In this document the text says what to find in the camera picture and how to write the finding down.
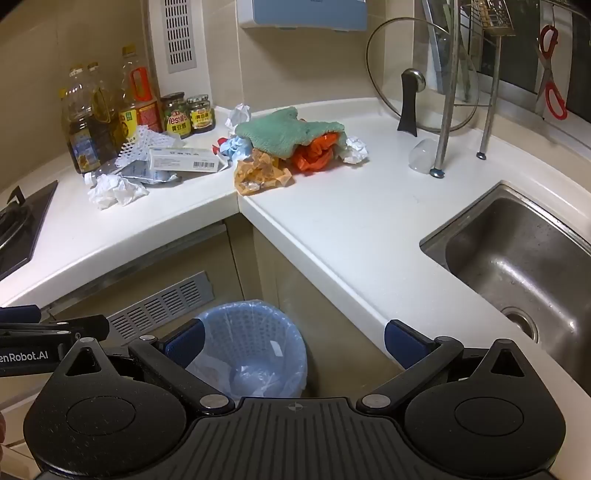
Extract black gas stove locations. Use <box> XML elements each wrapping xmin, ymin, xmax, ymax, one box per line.
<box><xmin>0</xmin><ymin>179</ymin><xmax>60</xmax><ymax>281</ymax></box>

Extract wall vent grille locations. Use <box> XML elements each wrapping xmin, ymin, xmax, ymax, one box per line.
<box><xmin>162</xmin><ymin>0</ymin><xmax>197</xmax><ymax>75</ymax></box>

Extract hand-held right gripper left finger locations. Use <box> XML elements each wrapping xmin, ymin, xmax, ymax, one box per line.
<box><xmin>51</xmin><ymin>318</ymin><xmax>237</xmax><ymax>416</ymax></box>

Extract cabinet vent grille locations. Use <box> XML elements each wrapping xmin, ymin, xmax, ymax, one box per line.
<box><xmin>106</xmin><ymin>271</ymin><xmax>216</xmax><ymax>345</ymax></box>

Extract orange plastic bag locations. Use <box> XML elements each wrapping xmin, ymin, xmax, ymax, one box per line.
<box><xmin>290</xmin><ymin>131</ymin><xmax>343</xmax><ymax>173</ymax></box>

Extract blue label oil bottle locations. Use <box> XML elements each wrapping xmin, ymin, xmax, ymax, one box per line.
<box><xmin>59</xmin><ymin>68</ymin><xmax>112</xmax><ymax>176</ymax></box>

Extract white foam net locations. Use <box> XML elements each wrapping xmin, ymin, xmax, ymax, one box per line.
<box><xmin>115</xmin><ymin>124</ymin><xmax>184</xmax><ymax>170</ymax></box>

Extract glass pot lid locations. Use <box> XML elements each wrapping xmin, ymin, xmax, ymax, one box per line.
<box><xmin>366</xmin><ymin>18</ymin><xmax>481</xmax><ymax>138</ymax></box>

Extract white blue water heater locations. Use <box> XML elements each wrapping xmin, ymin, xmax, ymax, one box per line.
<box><xmin>237</xmin><ymin>0</ymin><xmax>368</xmax><ymax>34</ymax></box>

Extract white medicine box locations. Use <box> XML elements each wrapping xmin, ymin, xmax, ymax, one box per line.
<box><xmin>148</xmin><ymin>146</ymin><xmax>221</xmax><ymax>175</ymax></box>

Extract beige kitchen base cabinet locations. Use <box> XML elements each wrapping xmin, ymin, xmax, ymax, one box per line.
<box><xmin>0</xmin><ymin>215</ymin><xmax>408</xmax><ymax>480</ymax></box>

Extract crumpled white tissue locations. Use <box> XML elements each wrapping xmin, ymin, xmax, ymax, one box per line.
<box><xmin>87</xmin><ymin>174</ymin><xmax>150</xmax><ymax>212</ymax></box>

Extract blue white wrapper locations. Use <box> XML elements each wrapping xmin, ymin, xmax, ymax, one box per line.
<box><xmin>217</xmin><ymin>135</ymin><xmax>253</xmax><ymax>163</ymax></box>

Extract wire utensil holder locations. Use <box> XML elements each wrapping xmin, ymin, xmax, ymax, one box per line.
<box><xmin>470</xmin><ymin>0</ymin><xmax>516</xmax><ymax>38</ymax></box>

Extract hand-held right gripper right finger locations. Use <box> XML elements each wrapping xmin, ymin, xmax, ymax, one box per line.
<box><xmin>356</xmin><ymin>319</ymin><xmax>541</xmax><ymax>415</ymax></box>

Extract orange handle oil bottle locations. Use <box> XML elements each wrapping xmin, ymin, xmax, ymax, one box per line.
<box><xmin>117</xmin><ymin>44</ymin><xmax>163</xmax><ymax>140</ymax></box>

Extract green towel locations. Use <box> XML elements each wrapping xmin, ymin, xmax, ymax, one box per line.
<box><xmin>234</xmin><ymin>106</ymin><xmax>347</xmax><ymax>161</ymax></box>

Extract crumpled printed paper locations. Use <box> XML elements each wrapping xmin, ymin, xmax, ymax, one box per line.
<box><xmin>224</xmin><ymin>103</ymin><xmax>253</xmax><ymax>131</ymax></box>

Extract clear plastic cup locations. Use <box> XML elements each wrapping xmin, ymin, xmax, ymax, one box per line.
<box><xmin>408</xmin><ymin>137</ymin><xmax>440</xmax><ymax>175</ymax></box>

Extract metal dish rack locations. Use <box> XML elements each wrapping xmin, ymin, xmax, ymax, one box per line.
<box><xmin>429</xmin><ymin>0</ymin><xmax>591</xmax><ymax>180</ymax></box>

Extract brown orange wrapper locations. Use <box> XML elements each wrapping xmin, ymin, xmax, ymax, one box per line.
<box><xmin>233</xmin><ymin>148</ymin><xmax>296</xmax><ymax>196</ymax></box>

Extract short pickle jar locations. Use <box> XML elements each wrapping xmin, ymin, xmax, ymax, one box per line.
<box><xmin>186</xmin><ymin>94</ymin><xmax>217</xmax><ymax>135</ymax></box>

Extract tall pickle jar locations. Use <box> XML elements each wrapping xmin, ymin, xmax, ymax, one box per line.
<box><xmin>160</xmin><ymin>92</ymin><xmax>193</xmax><ymax>140</ymax></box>

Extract red handled scissors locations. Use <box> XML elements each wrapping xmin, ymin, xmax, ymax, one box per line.
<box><xmin>534</xmin><ymin>25</ymin><xmax>569</xmax><ymax>121</ymax></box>

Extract clear plastic bin liner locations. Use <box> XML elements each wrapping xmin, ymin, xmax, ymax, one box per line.
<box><xmin>184</xmin><ymin>299</ymin><xmax>309</xmax><ymax>400</ymax></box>

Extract crumpled white paper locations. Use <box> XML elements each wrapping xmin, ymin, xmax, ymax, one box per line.
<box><xmin>341</xmin><ymin>136</ymin><xmax>370</xmax><ymax>166</ymax></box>

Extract blue plastic trash basket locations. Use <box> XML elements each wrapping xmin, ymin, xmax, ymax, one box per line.
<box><xmin>184</xmin><ymin>299</ymin><xmax>309</xmax><ymax>400</ymax></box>

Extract steel sink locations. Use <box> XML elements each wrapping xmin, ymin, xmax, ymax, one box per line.
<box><xmin>419</xmin><ymin>182</ymin><xmax>591</xmax><ymax>394</ymax></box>

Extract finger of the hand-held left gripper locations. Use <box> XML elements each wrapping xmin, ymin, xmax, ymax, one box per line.
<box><xmin>0</xmin><ymin>315</ymin><xmax>110</xmax><ymax>343</ymax></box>
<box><xmin>0</xmin><ymin>305</ymin><xmax>41</xmax><ymax>324</ymax></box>

